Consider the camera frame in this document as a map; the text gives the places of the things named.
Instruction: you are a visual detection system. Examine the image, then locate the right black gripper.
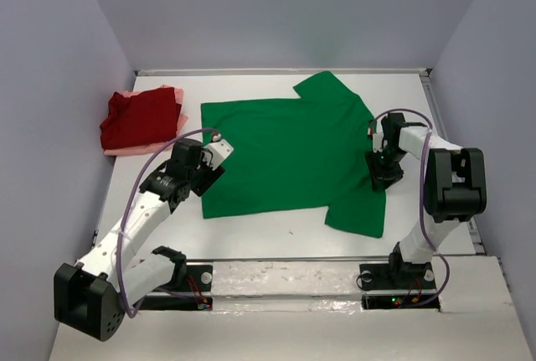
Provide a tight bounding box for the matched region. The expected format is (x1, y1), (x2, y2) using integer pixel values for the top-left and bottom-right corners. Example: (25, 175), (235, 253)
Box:
(365, 147), (407, 191)

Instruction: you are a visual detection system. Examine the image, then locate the folded dark red t shirt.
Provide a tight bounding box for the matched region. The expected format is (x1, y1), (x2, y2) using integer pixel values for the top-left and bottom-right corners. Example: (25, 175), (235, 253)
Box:
(100, 87), (182, 151)

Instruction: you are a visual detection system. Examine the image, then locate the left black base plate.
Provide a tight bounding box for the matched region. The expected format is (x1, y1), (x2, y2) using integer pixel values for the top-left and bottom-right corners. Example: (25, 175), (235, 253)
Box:
(140, 262), (214, 312)

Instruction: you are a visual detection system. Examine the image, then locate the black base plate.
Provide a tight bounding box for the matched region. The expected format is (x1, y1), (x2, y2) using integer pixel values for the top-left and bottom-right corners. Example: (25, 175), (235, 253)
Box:
(140, 262), (214, 312)
(356, 263), (441, 311)

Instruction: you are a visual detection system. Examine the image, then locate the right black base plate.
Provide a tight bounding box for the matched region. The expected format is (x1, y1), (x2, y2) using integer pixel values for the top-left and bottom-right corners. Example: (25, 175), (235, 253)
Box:
(356, 263), (441, 311)

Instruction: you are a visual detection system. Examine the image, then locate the green t shirt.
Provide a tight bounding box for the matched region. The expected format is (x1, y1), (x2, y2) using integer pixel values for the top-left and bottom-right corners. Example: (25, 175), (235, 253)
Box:
(201, 71), (386, 238)

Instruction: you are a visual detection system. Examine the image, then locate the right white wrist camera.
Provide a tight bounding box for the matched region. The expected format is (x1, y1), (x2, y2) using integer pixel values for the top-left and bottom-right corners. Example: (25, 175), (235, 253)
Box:
(367, 121), (384, 152)

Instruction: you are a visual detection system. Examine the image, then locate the folded pink t shirt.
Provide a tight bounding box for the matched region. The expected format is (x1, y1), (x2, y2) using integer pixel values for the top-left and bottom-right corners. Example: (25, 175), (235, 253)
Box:
(103, 86), (190, 157)

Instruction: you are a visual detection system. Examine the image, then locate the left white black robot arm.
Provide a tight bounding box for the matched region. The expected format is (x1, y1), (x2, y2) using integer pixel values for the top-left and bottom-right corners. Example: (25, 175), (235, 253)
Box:
(53, 137), (234, 342)

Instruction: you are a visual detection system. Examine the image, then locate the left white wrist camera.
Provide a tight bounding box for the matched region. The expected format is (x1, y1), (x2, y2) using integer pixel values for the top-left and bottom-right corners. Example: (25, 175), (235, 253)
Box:
(204, 133), (234, 170)

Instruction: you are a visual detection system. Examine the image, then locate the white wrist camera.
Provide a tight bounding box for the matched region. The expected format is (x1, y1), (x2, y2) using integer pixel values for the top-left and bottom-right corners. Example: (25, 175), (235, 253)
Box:
(367, 121), (384, 152)
(204, 133), (234, 170)

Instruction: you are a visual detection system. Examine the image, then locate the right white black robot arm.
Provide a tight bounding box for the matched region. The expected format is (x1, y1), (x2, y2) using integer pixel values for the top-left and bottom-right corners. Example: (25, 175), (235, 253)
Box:
(365, 109), (487, 287)

